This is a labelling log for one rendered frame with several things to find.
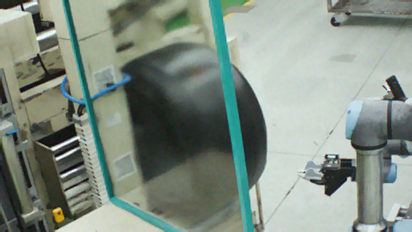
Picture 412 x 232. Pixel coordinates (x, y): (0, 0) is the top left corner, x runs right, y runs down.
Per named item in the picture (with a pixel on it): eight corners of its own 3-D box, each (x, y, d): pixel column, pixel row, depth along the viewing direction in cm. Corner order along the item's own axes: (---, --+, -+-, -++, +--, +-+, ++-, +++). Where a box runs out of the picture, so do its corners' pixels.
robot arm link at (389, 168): (394, 160, 221) (393, 184, 221) (365, 159, 223) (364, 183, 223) (397, 159, 214) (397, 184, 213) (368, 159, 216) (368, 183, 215)
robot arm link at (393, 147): (401, 130, 220) (401, 160, 219) (372, 130, 225) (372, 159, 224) (401, 127, 213) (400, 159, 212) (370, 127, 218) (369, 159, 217)
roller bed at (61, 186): (70, 219, 246) (51, 150, 234) (51, 208, 257) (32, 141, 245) (112, 198, 256) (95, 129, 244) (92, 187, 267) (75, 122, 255)
